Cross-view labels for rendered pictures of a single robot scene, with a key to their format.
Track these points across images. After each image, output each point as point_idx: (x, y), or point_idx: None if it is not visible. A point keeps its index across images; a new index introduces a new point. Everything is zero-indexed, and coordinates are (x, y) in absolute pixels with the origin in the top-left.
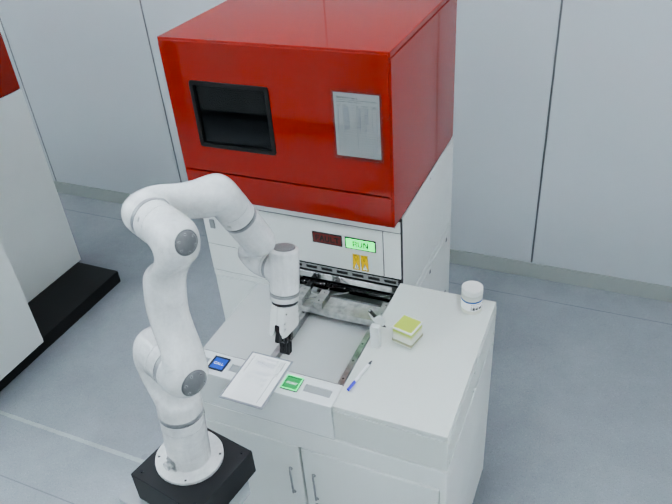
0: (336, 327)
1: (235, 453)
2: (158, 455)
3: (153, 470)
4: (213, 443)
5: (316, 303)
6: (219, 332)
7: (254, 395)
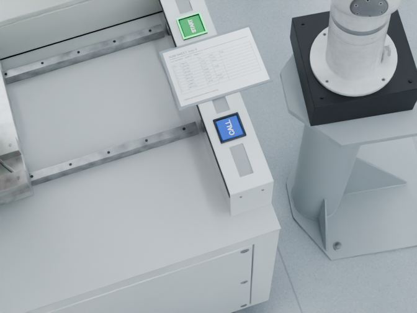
0: (25, 128)
1: (308, 27)
2: (383, 81)
3: (398, 72)
4: (320, 50)
5: (17, 145)
6: (141, 267)
7: (239, 46)
